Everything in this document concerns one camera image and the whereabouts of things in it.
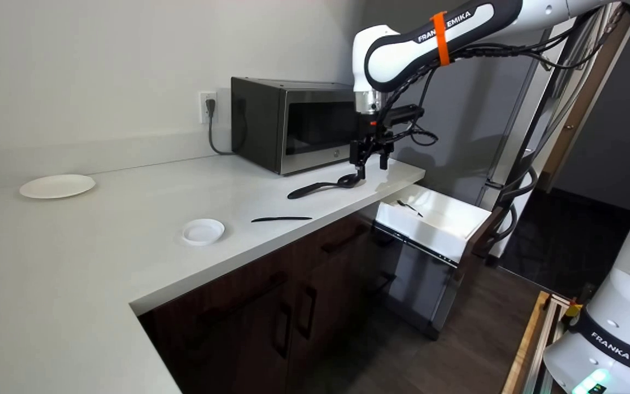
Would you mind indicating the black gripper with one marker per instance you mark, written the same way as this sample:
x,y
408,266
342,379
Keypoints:
x,y
373,136

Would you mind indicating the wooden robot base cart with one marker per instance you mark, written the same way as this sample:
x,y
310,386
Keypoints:
x,y
528,371

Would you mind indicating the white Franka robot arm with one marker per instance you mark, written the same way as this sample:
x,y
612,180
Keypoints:
x,y
593,351

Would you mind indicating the black serving spoon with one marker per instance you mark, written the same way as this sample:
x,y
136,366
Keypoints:
x,y
342,182

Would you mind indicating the stainless steel microwave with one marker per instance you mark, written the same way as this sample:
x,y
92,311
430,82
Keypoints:
x,y
292,125

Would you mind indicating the small white bowl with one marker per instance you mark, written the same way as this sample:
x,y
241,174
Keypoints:
x,y
202,230

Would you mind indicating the dark wood cabinet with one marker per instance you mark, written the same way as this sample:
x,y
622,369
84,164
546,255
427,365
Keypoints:
x,y
260,326

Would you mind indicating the white plate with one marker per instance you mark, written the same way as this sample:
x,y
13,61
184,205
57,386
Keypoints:
x,y
57,187

